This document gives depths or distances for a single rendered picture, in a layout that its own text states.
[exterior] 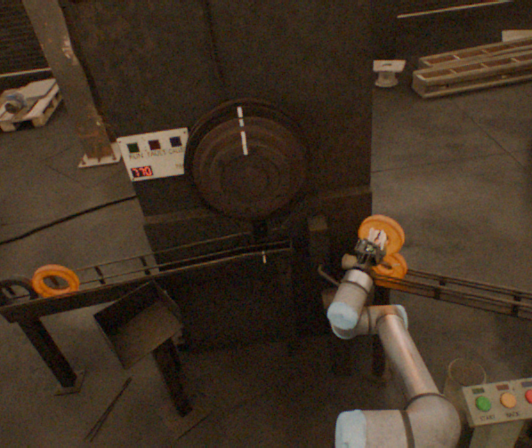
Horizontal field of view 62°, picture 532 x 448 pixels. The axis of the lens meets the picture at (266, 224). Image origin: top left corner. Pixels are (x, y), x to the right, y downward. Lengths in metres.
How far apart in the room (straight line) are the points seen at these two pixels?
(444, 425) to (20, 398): 2.17
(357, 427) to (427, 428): 0.14
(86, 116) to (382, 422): 3.92
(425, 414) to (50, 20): 3.91
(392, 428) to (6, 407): 2.13
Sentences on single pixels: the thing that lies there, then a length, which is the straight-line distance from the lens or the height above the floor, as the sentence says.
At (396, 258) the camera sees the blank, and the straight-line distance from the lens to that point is 1.71.
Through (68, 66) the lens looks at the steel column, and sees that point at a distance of 4.34.
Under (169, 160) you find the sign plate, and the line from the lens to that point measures 1.75.
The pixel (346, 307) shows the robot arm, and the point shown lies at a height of 0.89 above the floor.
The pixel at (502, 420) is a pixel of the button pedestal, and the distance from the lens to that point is 1.59.
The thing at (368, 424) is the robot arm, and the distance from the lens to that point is 0.99.
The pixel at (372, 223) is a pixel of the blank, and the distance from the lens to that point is 1.55.
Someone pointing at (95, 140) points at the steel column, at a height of 0.21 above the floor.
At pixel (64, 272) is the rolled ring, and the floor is 0.74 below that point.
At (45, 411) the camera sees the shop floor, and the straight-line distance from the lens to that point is 2.61.
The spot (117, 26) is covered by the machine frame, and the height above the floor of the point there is 1.62.
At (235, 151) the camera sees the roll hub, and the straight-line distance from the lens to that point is 1.48.
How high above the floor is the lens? 1.91
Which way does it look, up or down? 37 degrees down
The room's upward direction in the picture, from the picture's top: 9 degrees counter-clockwise
